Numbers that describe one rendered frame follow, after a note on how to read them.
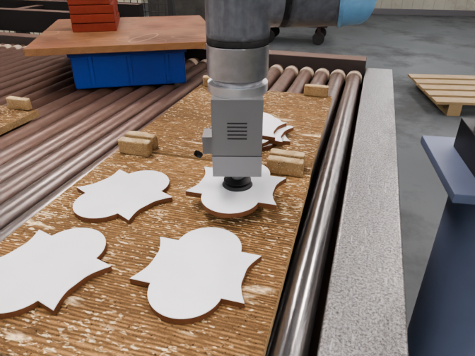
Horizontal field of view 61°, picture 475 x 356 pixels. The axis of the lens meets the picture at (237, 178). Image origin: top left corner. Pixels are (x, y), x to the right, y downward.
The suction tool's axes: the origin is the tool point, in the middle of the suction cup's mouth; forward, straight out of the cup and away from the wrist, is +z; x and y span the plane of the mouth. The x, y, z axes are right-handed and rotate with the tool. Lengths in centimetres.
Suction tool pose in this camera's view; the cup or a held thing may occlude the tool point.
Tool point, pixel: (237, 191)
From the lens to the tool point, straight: 58.1
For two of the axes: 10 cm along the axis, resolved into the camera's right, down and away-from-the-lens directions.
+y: -0.2, 4.9, -8.7
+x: 10.0, 0.1, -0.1
